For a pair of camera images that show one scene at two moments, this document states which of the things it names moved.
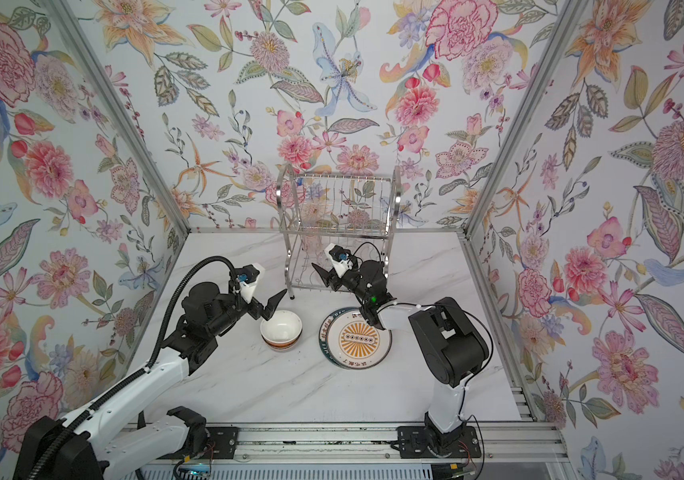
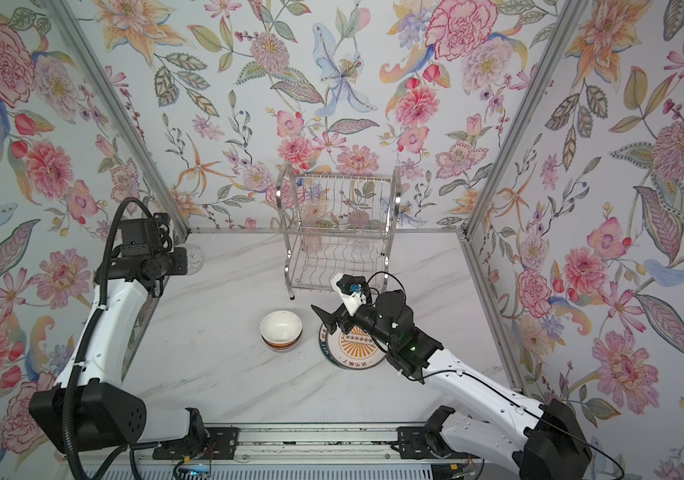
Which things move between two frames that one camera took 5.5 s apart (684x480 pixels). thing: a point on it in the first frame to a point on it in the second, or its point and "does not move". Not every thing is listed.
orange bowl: x=284 y=329 does not move
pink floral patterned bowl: x=284 y=349 does not move
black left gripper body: x=232 y=310 to x=172 y=261
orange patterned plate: x=348 y=341 does not move
